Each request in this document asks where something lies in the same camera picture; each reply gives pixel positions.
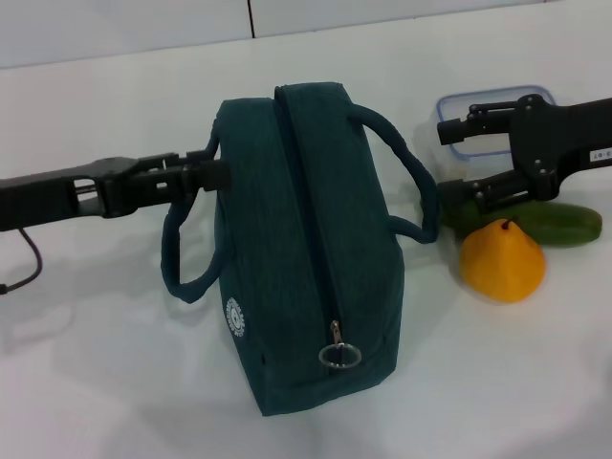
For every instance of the green cucumber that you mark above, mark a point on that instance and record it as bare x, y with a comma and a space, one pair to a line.
564, 222

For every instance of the yellow pear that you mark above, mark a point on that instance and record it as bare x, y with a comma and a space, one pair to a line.
504, 272

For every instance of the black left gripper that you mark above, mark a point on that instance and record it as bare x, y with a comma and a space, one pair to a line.
48, 196

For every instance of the clear container with blue lid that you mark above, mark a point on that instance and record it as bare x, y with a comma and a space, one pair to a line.
492, 95

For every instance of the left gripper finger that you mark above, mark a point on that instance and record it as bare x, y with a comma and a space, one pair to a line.
201, 156
210, 177

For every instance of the dark teal fabric lunch bag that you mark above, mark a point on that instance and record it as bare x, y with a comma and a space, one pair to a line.
296, 215

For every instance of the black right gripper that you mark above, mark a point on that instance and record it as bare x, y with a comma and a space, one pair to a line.
564, 138

